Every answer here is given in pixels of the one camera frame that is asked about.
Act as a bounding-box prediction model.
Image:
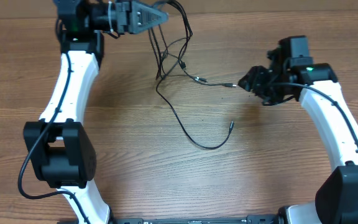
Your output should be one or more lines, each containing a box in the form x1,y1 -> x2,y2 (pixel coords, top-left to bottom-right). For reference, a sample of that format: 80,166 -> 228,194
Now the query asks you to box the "thin black USB cable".
155,58 -> 235,150

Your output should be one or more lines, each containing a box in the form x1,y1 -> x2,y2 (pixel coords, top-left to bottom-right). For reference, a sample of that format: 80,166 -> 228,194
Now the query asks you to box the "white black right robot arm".
238,35 -> 358,223

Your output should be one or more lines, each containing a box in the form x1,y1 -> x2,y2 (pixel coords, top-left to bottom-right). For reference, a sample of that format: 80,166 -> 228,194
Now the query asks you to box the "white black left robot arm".
23,0 -> 168,223

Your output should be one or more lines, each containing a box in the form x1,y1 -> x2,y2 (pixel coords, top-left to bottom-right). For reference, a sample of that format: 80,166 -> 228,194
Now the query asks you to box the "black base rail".
108,214 -> 285,224

